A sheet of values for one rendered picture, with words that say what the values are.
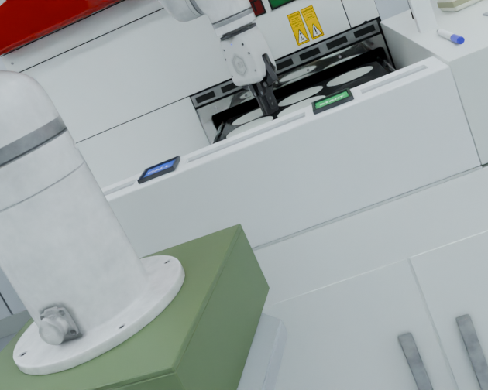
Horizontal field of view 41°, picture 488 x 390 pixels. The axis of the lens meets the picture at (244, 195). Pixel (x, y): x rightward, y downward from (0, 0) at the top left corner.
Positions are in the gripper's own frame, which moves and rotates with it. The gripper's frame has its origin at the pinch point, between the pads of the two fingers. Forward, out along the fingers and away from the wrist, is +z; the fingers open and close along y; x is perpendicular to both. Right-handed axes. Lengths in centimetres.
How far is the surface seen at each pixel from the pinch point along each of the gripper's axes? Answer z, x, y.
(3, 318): 82, -36, -248
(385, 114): -1.1, -16.9, 46.9
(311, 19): -10.5, 21.1, -2.8
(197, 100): -3.8, -2.0, -22.4
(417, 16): -7.3, 9.9, 34.0
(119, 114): -7.7, -15.4, -34.5
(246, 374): 10, -53, 55
